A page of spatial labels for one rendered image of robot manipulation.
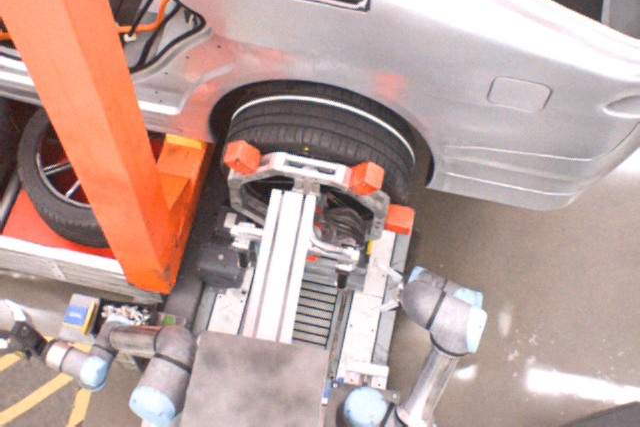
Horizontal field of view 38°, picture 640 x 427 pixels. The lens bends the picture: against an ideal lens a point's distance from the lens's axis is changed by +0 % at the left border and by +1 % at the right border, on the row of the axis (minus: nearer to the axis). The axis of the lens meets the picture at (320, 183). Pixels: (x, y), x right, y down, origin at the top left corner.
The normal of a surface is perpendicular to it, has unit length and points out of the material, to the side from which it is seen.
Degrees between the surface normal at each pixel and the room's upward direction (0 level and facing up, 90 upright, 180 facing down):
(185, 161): 0
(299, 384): 0
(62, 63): 90
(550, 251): 0
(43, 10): 90
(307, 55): 90
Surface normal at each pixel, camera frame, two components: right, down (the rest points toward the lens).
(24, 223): 0.03, -0.43
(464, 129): -0.21, 0.88
